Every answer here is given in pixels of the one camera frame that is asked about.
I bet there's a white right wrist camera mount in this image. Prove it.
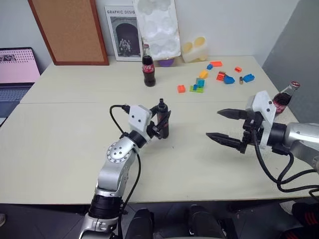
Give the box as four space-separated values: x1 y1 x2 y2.
245 90 277 150

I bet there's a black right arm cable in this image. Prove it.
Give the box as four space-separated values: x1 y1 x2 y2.
252 129 319 194

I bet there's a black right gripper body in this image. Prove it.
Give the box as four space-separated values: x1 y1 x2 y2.
239 111 265 154

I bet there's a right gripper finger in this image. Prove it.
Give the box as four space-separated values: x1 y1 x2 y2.
217 108 250 120
205 132 244 150

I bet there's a brown framed cork board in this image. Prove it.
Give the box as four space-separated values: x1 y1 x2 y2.
27 0 110 66

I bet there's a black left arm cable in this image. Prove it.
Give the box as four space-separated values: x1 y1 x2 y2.
109 104 142 207

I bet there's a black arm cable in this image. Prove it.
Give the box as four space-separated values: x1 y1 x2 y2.
109 104 142 207
252 129 319 194

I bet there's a graphic design book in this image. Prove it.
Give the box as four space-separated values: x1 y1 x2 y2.
104 5 143 62

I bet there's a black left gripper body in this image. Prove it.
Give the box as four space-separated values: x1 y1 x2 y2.
146 120 162 140

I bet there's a black red striped object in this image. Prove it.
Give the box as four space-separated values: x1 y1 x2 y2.
291 202 319 228

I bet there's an upright glass cola bottle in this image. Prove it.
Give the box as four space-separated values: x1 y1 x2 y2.
142 44 157 88

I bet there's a tilted glass cola bottle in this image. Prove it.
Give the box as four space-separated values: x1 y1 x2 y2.
272 81 301 116

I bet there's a cream foam block with holes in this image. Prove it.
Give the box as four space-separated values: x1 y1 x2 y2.
181 36 209 64

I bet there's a dark rounded shape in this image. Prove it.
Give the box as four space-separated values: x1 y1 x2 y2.
186 204 226 239
124 208 156 239

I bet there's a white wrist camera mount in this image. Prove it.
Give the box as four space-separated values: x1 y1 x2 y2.
128 104 153 144
245 90 277 150

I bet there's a white foam packing tray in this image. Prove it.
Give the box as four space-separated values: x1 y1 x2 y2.
132 0 181 61

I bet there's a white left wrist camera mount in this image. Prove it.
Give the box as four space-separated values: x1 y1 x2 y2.
128 104 153 144

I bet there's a laptop with pink screen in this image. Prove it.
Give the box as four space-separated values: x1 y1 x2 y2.
0 47 41 126

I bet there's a purple bowl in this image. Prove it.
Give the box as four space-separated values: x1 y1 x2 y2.
159 58 175 68

